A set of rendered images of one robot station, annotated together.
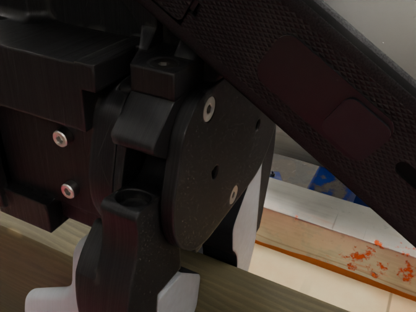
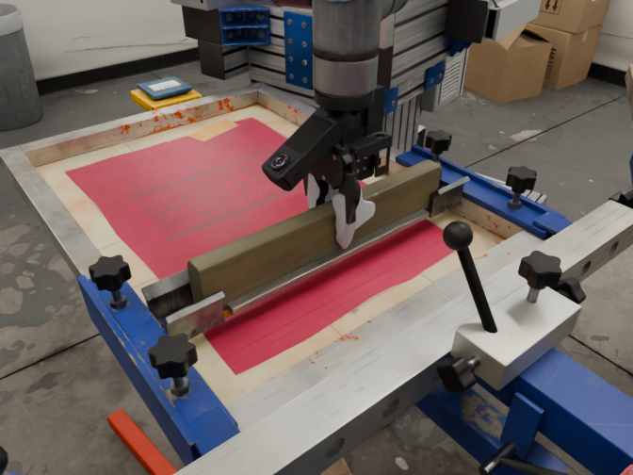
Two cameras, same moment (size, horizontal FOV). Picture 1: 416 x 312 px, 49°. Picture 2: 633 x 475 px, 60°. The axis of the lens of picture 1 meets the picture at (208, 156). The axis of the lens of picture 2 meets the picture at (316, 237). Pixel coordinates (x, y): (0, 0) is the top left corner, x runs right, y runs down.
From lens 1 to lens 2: 0.72 m
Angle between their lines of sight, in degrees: 90
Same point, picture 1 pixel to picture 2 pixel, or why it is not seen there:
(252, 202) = (341, 204)
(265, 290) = (320, 213)
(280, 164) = not seen: outside the picture
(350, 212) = (396, 323)
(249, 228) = (340, 212)
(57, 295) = not seen: hidden behind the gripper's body
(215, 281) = (329, 206)
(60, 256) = not seen: hidden behind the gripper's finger
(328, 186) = (495, 423)
